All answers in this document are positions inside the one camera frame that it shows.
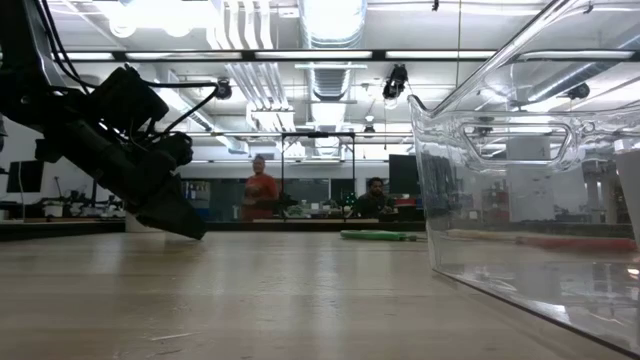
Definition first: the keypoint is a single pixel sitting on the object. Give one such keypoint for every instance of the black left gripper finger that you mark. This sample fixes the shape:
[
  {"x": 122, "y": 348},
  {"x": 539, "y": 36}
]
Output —
[{"x": 172, "y": 215}]

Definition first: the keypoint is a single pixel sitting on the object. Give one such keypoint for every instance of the white plant pot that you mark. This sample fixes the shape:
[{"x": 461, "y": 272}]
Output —
[{"x": 131, "y": 225}]

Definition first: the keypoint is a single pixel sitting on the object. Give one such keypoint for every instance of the black background monitor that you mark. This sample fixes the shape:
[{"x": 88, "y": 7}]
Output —
[{"x": 27, "y": 176}]

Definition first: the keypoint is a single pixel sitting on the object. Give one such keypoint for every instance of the person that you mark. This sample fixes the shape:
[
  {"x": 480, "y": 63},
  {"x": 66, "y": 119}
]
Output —
[
  {"x": 260, "y": 192},
  {"x": 372, "y": 202}
]

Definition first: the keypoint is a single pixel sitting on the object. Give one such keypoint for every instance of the black ceiling spotlight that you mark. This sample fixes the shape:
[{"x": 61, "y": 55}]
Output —
[
  {"x": 395, "y": 82},
  {"x": 577, "y": 91},
  {"x": 222, "y": 90}
]

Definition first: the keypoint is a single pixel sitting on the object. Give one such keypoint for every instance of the large black background screen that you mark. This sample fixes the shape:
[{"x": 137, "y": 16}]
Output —
[{"x": 402, "y": 175}]

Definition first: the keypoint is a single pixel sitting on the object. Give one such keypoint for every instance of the clear plastic bin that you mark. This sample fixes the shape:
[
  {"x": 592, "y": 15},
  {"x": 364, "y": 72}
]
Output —
[{"x": 500, "y": 300}]

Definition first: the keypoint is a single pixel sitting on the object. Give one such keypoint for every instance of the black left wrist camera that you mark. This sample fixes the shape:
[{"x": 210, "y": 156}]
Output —
[{"x": 177, "y": 149}]

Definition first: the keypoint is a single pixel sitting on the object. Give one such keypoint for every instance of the black aluminium table frame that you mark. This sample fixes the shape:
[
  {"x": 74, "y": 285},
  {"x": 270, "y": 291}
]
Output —
[{"x": 275, "y": 226}]

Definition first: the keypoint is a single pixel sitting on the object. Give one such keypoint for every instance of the black background workstation frame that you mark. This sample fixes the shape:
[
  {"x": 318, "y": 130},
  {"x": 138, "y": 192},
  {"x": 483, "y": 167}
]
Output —
[{"x": 282, "y": 175}]

